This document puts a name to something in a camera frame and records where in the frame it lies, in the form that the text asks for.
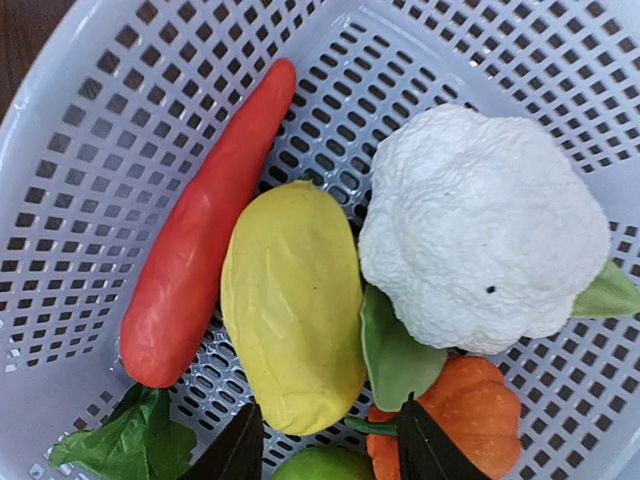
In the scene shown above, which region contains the orange carrot toy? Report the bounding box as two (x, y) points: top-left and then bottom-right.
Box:
(120, 59), (296, 389)

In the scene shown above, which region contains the green lettuce leaf toy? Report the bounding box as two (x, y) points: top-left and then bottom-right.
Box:
(49, 384), (197, 479)

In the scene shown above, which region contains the orange pumpkin toy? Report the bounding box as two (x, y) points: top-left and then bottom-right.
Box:
(344, 355), (522, 479)

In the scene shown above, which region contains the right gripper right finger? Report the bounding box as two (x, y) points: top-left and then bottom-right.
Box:
(396, 393), (488, 480)

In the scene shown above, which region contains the white plastic basket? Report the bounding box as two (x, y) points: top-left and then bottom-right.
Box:
(1, 1), (639, 479)

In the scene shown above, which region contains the yellow wrinkled squash toy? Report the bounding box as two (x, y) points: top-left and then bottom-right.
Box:
(221, 181), (366, 436)

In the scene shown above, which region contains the green pepper toy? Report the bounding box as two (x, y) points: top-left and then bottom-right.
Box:
(272, 446), (375, 480)

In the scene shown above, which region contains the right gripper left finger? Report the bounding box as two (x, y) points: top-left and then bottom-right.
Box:
(180, 403), (264, 480)

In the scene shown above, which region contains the white cauliflower toy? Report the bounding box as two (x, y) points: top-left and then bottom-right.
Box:
(358, 104), (639, 412)

